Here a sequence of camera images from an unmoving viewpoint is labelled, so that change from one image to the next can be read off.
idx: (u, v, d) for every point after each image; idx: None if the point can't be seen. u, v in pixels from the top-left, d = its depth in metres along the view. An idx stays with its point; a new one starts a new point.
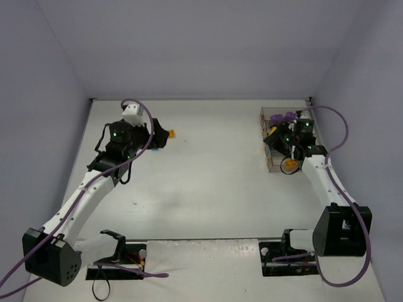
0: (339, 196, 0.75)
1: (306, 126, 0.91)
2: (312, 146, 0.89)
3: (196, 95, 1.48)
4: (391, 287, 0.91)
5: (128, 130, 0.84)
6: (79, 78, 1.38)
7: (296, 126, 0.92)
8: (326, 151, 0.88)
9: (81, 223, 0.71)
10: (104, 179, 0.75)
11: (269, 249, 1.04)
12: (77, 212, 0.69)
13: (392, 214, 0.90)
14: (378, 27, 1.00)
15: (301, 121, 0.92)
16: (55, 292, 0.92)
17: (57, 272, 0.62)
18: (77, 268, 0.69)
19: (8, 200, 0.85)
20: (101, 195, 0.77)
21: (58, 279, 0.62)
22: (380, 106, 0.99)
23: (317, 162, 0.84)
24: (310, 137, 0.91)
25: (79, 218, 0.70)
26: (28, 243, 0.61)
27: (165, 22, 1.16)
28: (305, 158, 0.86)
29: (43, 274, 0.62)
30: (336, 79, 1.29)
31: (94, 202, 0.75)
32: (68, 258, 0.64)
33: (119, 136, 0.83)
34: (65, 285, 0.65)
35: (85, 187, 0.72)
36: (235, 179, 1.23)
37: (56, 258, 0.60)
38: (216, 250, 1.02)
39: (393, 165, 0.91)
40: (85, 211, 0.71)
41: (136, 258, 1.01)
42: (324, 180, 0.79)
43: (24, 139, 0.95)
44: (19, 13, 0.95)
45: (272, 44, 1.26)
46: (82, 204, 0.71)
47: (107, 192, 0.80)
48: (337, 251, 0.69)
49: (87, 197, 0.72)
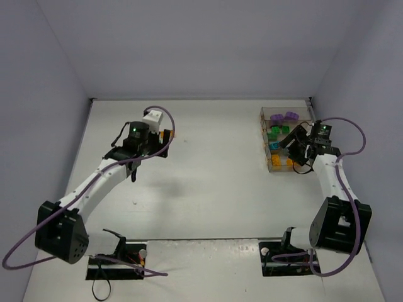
0: (342, 191, 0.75)
1: (323, 129, 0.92)
2: (326, 146, 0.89)
3: (196, 95, 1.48)
4: (391, 288, 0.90)
5: (146, 130, 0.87)
6: (80, 78, 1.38)
7: (313, 128, 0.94)
8: (339, 153, 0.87)
9: (94, 202, 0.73)
10: (120, 167, 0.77)
11: (269, 249, 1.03)
12: (92, 191, 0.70)
13: (393, 213, 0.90)
14: (379, 26, 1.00)
15: (319, 123, 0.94)
16: (54, 292, 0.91)
17: (67, 248, 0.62)
18: (83, 250, 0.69)
19: (8, 199, 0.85)
20: (114, 183, 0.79)
21: (65, 256, 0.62)
22: (380, 106, 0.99)
23: (327, 159, 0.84)
24: (327, 139, 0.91)
25: (93, 197, 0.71)
26: (43, 217, 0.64)
27: (165, 22, 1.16)
28: (317, 155, 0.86)
29: (50, 248, 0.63)
30: (336, 79, 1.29)
31: (108, 186, 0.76)
32: (79, 235, 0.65)
33: (138, 133, 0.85)
34: (72, 263, 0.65)
35: (101, 171, 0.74)
36: (235, 179, 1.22)
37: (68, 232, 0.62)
38: (216, 250, 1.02)
39: (393, 165, 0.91)
40: (99, 192, 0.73)
41: (136, 258, 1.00)
42: (330, 177, 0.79)
43: (25, 139, 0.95)
44: (19, 13, 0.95)
45: (272, 45, 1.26)
46: (97, 185, 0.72)
47: (121, 181, 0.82)
48: (332, 247, 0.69)
49: (103, 180, 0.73)
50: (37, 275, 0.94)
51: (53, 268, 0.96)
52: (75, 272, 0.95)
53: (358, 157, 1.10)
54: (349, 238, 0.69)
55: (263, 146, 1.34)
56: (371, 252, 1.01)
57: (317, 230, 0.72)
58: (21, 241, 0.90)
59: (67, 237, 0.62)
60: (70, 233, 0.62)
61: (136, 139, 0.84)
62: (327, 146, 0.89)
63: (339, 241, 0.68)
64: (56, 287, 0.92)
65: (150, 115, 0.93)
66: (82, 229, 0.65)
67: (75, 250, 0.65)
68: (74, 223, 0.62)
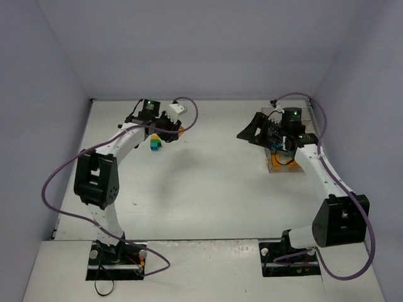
0: (335, 185, 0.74)
1: (294, 115, 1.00)
2: (303, 136, 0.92)
3: (195, 95, 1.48)
4: (392, 289, 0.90)
5: (158, 106, 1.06)
6: (80, 79, 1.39)
7: (284, 116, 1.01)
8: (317, 138, 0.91)
9: (121, 155, 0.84)
10: (140, 128, 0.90)
11: (269, 249, 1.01)
12: (121, 142, 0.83)
13: (393, 213, 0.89)
14: (378, 26, 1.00)
15: (289, 111, 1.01)
16: (53, 292, 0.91)
17: (105, 186, 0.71)
18: (116, 195, 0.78)
19: (8, 199, 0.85)
20: (134, 143, 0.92)
21: (104, 194, 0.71)
22: (380, 106, 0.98)
23: (310, 152, 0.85)
24: (300, 126, 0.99)
25: (121, 148, 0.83)
26: (82, 163, 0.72)
27: (165, 22, 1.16)
28: (298, 148, 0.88)
29: (88, 191, 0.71)
30: (336, 79, 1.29)
31: (130, 143, 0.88)
32: (114, 177, 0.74)
33: (152, 105, 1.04)
34: (108, 203, 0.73)
35: (126, 129, 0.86)
36: (234, 179, 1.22)
37: (107, 172, 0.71)
38: (216, 250, 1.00)
39: (393, 165, 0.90)
40: (126, 145, 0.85)
41: (136, 258, 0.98)
42: (319, 170, 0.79)
43: (24, 139, 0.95)
44: (19, 14, 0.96)
45: (272, 44, 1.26)
46: (124, 138, 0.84)
47: (138, 145, 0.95)
48: (339, 241, 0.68)
49: (128, 136, 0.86)
50: (36, 277, 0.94)
51: (53, 269, 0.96)
52: (75, 274, 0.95)
53: (359, 157, 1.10)
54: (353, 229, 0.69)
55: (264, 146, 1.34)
56: None
57: (321, 231, 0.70)
58: (21, 242, 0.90)
59: (105, 178, 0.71)
60: (108, 172, 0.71)
61: (150, 109, 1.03)
62: (304, 135, 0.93)
63: (345, 235, 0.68)
64: (56, 288, 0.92)
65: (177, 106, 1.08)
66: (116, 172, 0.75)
67: (111, 191, 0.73)
68: (112, 163, 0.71)
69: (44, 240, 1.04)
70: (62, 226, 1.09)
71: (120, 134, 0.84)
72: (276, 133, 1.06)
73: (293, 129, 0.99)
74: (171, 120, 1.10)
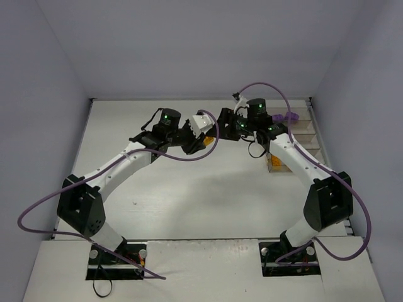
0: (317, 168, 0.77)
1: (259, 108, 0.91)
2: (272, 127, 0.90)
3: (195, 95, 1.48)
4: (391, 288, 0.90)
5: (178, 119, 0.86)
6: (80, 78, 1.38)
7: (249, 111, 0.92)
8: (286, 128, 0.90)
9: (116, 184, 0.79)
10: (147, 151, 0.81)
11: (269, 248, 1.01)
12: (114, 172, 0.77)
13: (393, 213, 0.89)
14: (378, 27, 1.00)
15: (253, 104, 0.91)
16: (53, 292, 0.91)
17: (84, 222, 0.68)
18: (99, 226, 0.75)
19: (9, 198, 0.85)
20: (138, 167, 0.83)
21: (82, 229, 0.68)
22: (380, 106, 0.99)
23: (283, 141, 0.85)
24: (266, 117, 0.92)
25: (114, 178, 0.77)
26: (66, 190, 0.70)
27: (165, 22, 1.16)
28: (270, 142, 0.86)
29: (69, 221, 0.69)
30: (335, 80, 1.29)
31: (130, 169, 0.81)
32: (97, 211, 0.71)
33: (169, 121, 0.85)
34: (87, 236, 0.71)
35: (126, 154, 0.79)
36: (234, 178, 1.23)
37: (88, 207, 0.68)
38: (216, 250, 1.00)
39: (393, 164, 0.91)
40: (122, 173, 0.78)
41: (136, 258, 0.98)
42: (298, 158, 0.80)
43: (24, 139, 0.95)
44: (19, 14, 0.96)
45: (272, 44, 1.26)
46: (120, 165, 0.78)
47: (145, 166, 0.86)
48: (332, 222, 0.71)
49: (127, 162, 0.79)
50: (36, 276, 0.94)
51: (52, 268, 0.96)
52: (75, 273, 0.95)
53: (359, 157, 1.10)
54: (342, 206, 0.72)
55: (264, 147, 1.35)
56: (371, 252, 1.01)
57: (314, 216, 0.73)
58: (21, 242, 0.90)
59: (85, 212, 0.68)
60: (89, 207, 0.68)
61: (166, 127, 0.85)
62: (272, 126, 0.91)
63: (336, 213, 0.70)
64: (56, 288, 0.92)
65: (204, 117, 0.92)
66: (100, 206, 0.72)
67: (90, 226, 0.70)
68: (94, 200, 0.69)
69: (44, 240, 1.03)
70: (62, 226, 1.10)
71: (116, 160, 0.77)
72: (244, 128, 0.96)
73: (262, 122, 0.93)
74: (194, 133, 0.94)
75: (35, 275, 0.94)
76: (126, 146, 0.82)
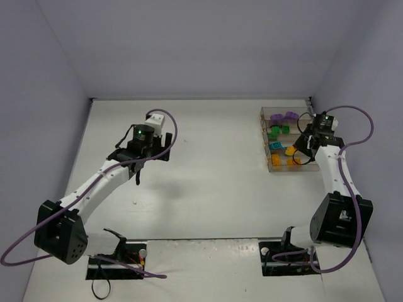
0: (343, 186, 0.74)
1: (325, 119, 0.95)
2: (329, 136, 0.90)
3: (195, 95, 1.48)
4: (391, 288, 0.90)
5: (150, 133, 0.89)
6: (80, 78, 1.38)
7: (315, 119, 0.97)
8: (344, 144, 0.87)
9: (94, 204, 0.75)
10: (123, 168, 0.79)
11: (269, 248, 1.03)
12: (93, 192, 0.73)
13: (393, 213, 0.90)
14: (378, 26, 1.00)
15: (321, 115, 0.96)
16: (53, 292, 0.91)
17: (65, 250, 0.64)
18: (82, 249, 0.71)
19: (9, 198, 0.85)
20: (115, 184, 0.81)
21: (64, 255, 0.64)
22: (379, 106, 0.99)
23: (330, 151, 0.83)
24: (329, 130, 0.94)
25: (93, 199, 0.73)
26: (43, 215, 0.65)
27: (164, 21, 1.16)
28: (320, 146, 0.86)
29: (50, 248, 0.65)
30: (335, 79, 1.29)
31: (109, 188, 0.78)
32: (77, 236, 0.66)
33: (143, 135, 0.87)
34: (69, 262, 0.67)
35: (103, 173, 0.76)
36: (234, 178, 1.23)
37: (68, 233, 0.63)
38: (216, 250, 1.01)
39: (393, 165, 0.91)
40: (100, 193, 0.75)
41: (136, 258, 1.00)
42: (333, 169, 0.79)
43: (24, 139, 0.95)
44: (19, 14, 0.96)
45: (272, 44, 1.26)
46: (99, 185, 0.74)
47: (121, 183, 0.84)
48: (332, 240, 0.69)
49: (105, 181, 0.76)
50: (36, 276, 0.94)
51: (53, 268, 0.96)
52: (75, 273, 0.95)
53: (358, 157, 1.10)
54: (349, 232, 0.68)
55: (263, 146, 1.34)
56: (371, 252, 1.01)
57: (317, 224, 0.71)
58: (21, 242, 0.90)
59: (66, 239, 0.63)
60: (70, 234, 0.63)
61: (140, 141, 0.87)
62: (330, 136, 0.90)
63: (339, 235, 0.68)
64: (56, 288, 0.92)
65: (152, 118, 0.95)
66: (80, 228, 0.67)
67: (73, 250, 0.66)
68: (74, 224, 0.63)
69: None
70: None
71: (94, 180, 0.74)
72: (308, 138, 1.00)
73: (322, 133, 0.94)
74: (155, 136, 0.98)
75: (35, 275, 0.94)
76: (102, 165, 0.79)
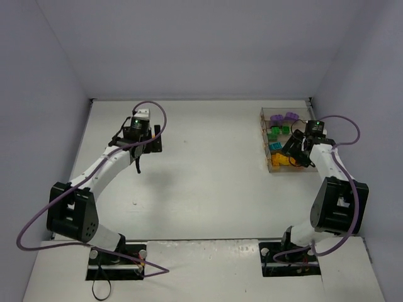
0: (340, 173, 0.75)
1: (316, 124, 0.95)
2: (321, 138, 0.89)
3: (196, 95, 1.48)
4: (391, 288, 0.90)
5: (146, 123, 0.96)
6: (80, 78, 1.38)
7: (306, 126, 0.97)
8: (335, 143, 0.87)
9: (101, 185, 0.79)
10: (124, 151, 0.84)
11: (269, 249, 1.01)
12: (101, 173, 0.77)
13: (393, 213, 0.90)
14: (378, 27, 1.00)
15: (312, 121, 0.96)
16: (53, 292, 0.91)
17: (80, 227, 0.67)
18: (94, 229, 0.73)
19: (9, 198, 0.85)
20: (118, 168, 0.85)
21: (79, 234, 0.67)
22: (379, 107, 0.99)
23: (323, 146, 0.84)
24: (321, 134, 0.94)
25: (101, 179, 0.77)
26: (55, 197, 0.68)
27: (164, 22, 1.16)
28: (313, 145, 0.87)
29: (63, 229, 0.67)
30: (335, 79, 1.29)
31: (113, 170, 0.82)
32: (90, 212, 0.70)
33: (140, 124, 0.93)
34: (85, 240, 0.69)
35: (107, 155, 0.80)
36: (234, 178, 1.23)
37: (82, 209, 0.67)
38: (217, 250, 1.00)
39: (393, 165, 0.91)
40: (106, 174, 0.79)
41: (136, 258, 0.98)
42: (328, 161, 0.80)
43: (24, 139, 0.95)
44: (19, 14, 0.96)
45: (272, 45, 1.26)
46: (105, 167, 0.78)
47: (123, 167, 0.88)
48: (332, 227, 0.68)
49: (109, 163, 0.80)
50: (36, 276, 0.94)
51: (52, 269, 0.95)
52: (75, 273, 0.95)
53: (359, 158, 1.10)
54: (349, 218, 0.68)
55: (263, 146, 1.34)
56: (371, 252, 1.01)
57: (317, 211, 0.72)
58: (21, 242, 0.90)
59: (80, 215, 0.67)
60: (84, 209, 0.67)
61: (138, 129, 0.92)
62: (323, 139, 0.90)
63: (339, 221, 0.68)
64: (56, 288, 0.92)
65: (139, 112, 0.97)
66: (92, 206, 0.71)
67: (87, 228, 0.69)
68: (87, 200, 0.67)
69: (44, 240, 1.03)
70: None
71: (100, 162, 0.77)
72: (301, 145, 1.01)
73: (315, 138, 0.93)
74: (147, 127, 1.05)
75: (35, 276, 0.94)
76: (105, 150, 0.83)
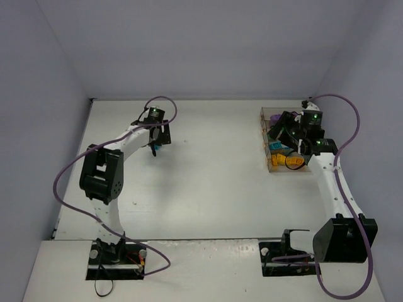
0: (344, 205, 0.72)
1: (313, 118, 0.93)
2: (320, 141, 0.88)
3: (196, 95, 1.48)
4: (392, 289, 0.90)
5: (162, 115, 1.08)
6: (80, 78, 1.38)
7: (303, 118, 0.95)
8: (335, 148, 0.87)
9: (126, 153, 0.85)
10: (146, 129, 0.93)
11: (269, 249, 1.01)
12: (128, 141, 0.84)
13: (393, 213, 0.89)
14: (378, 26, 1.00)
15: (310, 112, 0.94)
16: (53, 292, 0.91)
17: (111, 181, 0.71)
18: (118, 190, 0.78)
19: (7, 199, 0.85)
20: (139, 144, 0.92)
21: (108, 190, 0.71)
22: (380, 106, 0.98)
23: (325, 162, 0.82)
24: (318, 129, 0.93)
25: (128, 146, 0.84)
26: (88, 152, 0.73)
27: (164, 21, 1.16)
28: (313, 155, 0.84)
29: (92, 186, 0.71)
30: (335, 79, 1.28)
31: (136, 143, 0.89)
32: (119, 171, 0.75)
33: (156, 113, 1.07)
34: (111, 198, 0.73)
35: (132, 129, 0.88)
36: (234, 177, 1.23)
37: (113, 165, 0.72)
38: (216, 250, 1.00)
39: (393, 165, 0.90)
40: (131, 145, 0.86)
41: (136, 258, 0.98)
42: (331, 184, 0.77)
43: (24, 139, 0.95)
44: (19, 14, 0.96)
45: (272, 45, 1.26)
46: (131, 138, 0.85)
47: (141, 145, 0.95)
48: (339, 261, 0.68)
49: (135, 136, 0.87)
50: (36, 276, 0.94)
51: (52, 268, 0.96)
52: (75, 273, 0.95)
53: (359, 158, 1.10)
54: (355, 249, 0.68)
55: (263, 146, 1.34)
56: None
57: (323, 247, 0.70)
58: (21, 242, 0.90)
59: (111, 171, 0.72)
60: (115, 165, 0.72)
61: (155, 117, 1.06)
62: (322, 141, 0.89)
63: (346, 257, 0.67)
64: (56, 287, 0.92)
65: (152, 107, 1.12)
66: (121, 166, 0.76)
67: (115, 187, 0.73)
68: (119, 158, 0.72)
69: (44, 240, 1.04)
70: (62, 226, 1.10)
71: (127, 132, 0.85)
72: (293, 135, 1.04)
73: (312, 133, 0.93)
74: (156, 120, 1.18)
75: (34, 275, 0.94)
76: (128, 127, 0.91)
